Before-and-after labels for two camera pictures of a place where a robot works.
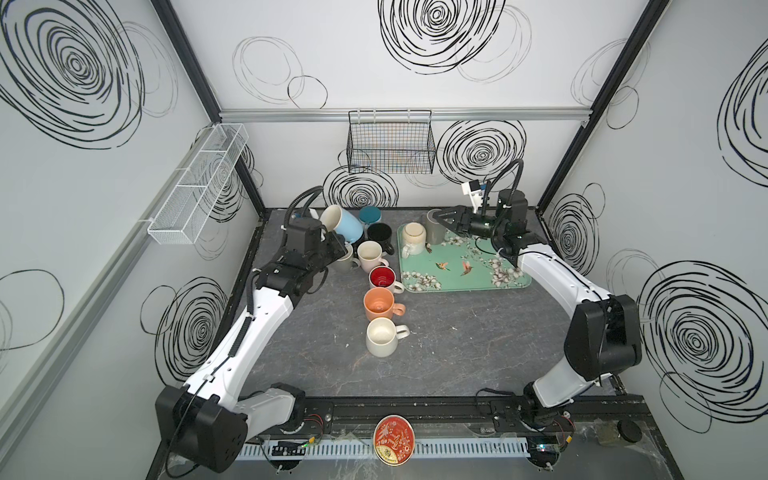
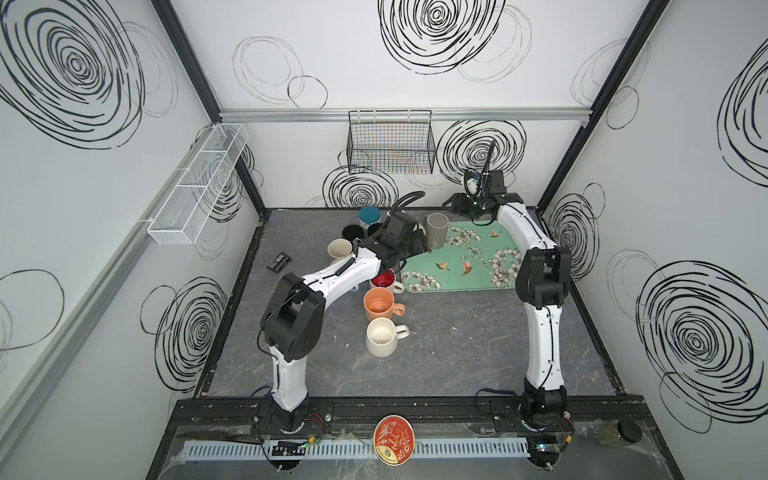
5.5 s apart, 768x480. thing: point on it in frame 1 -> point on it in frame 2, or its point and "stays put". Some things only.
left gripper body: x=332 y=246 -> x=417 y=238
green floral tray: x=459 y=263 stays put
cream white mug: x=385 y=276 stays put
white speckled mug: x=382 y=336 stays put
